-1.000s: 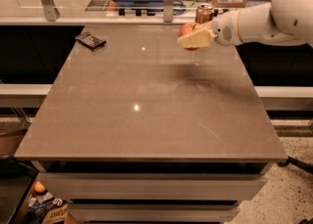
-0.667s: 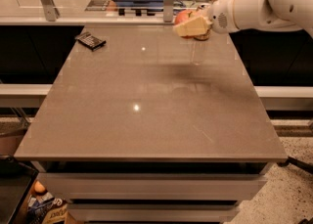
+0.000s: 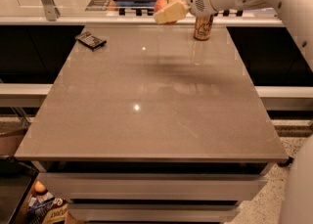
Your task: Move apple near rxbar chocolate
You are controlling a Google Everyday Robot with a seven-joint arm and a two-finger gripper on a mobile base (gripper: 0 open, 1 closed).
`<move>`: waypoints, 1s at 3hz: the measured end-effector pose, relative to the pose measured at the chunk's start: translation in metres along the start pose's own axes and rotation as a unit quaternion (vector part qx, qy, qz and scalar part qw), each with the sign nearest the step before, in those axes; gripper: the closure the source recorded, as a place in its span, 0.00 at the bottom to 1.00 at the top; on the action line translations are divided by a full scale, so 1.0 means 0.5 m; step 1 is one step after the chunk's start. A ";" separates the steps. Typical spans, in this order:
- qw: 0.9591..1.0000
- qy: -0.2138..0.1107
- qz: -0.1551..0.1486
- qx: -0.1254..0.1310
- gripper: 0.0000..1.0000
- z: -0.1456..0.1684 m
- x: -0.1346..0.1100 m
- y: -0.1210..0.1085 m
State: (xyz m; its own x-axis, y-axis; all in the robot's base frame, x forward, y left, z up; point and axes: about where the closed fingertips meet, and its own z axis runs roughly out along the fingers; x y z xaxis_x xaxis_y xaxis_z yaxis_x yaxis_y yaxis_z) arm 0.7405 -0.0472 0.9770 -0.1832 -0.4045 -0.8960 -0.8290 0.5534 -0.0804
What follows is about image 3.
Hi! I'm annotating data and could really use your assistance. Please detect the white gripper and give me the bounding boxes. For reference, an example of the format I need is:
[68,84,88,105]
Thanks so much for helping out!
[154,0,216,24]

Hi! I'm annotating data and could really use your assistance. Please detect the red apple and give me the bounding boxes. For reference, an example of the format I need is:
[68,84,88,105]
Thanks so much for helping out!
[154,0,177,25]

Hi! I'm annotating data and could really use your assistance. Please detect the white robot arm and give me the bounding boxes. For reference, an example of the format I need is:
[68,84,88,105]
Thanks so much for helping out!
[154,0,313,224]

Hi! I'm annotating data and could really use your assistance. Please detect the dark rxbar chocolate bar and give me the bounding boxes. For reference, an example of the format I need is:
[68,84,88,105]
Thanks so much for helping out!
[75,31,107,51]

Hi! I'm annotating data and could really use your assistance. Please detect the gold drink can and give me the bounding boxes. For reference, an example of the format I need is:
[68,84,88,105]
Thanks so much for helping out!
[194,15,214,41]

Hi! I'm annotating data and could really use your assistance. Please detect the upper grey drawer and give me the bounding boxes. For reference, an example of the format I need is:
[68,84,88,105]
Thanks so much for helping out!
[39,173,267,201]

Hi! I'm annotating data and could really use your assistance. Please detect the grey drawer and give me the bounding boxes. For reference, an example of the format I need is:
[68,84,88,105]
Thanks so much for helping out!
[39,173,267,201]
[68,204,239,223]

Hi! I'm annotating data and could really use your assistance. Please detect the small orange fruit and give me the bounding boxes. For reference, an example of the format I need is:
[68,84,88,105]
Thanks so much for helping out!
[34,181,47,195]

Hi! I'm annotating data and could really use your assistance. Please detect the lower grey drawer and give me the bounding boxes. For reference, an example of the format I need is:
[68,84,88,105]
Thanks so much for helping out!
[68,204,239,223]

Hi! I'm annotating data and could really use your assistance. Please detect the snack bags in bin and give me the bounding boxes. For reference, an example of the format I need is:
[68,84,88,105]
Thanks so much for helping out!
[25,193,67,224]

